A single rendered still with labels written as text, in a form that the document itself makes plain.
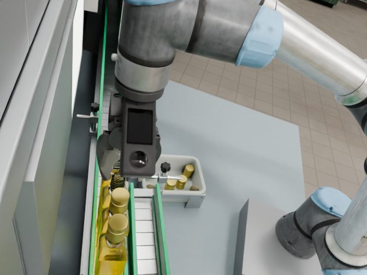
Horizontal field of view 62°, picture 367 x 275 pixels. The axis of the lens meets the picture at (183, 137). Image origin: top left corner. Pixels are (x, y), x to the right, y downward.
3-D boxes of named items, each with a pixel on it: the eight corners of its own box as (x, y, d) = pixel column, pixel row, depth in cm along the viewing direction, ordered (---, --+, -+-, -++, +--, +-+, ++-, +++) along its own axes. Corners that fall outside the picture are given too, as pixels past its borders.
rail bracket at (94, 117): (76, 129, 107) (77, 99, 98) (97, 131, 109) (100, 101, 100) (75, 137, 104) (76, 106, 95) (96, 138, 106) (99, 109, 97)
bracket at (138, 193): (125, 199, 98) (128, 186, 94) (154, 199, 101) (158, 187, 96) (125, 209, 96) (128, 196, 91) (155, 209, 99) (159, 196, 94)
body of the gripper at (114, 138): (149, 121, 56) (163, 64, 48) (153, 156, 50) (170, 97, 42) (105, 118, 54) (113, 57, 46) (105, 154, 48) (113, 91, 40)
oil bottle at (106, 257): (93, 273, 73) (99, 227, 59) (117, 272, 75) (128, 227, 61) (92, 298, 70) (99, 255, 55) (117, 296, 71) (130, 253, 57)
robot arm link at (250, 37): (274, -9, 42) (197, -31, 40) (295, 27, 34) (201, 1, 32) (251, 42, 48) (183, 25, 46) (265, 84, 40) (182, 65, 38)
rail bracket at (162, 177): (122, 186, 93) (128, 159, 85) (175, 187, 98) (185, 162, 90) (122, 194, 91) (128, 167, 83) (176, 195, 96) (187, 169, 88)
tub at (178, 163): (136, 167, 117) (140, 152, 111) (191, 170, 123) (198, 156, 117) (138, 207, 105) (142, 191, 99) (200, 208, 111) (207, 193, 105)
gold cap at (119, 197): (108, 199, 62) (111, 186, 59) (126, 199, 63) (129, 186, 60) (108, 215, 59) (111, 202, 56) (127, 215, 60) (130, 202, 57)
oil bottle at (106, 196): (96, 229, 82) (103, 179, 68) (118, 229, 83) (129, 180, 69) (95, 250, 78) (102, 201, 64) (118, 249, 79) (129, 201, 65)
